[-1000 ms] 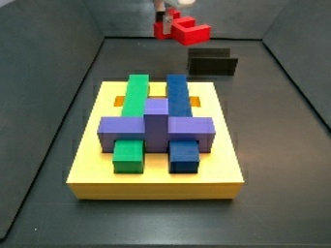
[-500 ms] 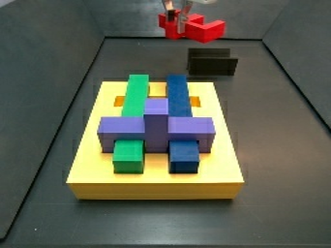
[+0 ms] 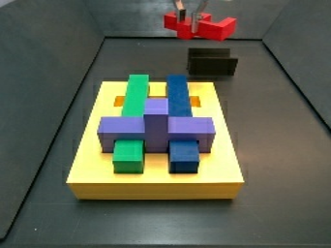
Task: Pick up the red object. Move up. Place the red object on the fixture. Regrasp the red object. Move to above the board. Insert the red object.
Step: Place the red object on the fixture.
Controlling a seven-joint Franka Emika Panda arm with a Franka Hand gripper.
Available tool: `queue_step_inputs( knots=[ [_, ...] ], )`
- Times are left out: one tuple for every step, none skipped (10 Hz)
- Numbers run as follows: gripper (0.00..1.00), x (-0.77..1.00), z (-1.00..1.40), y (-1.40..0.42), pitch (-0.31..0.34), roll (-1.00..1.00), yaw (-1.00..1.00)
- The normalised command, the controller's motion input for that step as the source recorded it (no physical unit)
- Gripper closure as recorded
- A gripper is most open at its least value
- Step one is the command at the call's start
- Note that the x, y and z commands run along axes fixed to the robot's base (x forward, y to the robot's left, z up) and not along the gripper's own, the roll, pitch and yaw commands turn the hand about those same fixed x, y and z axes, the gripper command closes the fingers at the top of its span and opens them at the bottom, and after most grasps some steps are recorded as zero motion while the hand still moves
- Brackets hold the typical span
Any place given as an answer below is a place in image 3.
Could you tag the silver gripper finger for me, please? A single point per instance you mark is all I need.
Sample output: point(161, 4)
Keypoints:
point(180, 10)
point(196, 15)

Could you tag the purple cross-shaped block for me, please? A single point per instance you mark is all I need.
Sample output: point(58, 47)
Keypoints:
point(153, 132)

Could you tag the yellow wooden board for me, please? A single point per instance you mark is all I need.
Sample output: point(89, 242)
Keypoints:
point(93, 181)

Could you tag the blue rectangular block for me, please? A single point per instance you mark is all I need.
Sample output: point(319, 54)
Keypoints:
point(183, 148)

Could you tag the red E-shaped block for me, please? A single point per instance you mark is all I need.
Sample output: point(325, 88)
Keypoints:
point(205, 29)

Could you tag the green rectangular block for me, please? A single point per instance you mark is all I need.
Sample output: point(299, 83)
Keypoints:
point(128, 157)

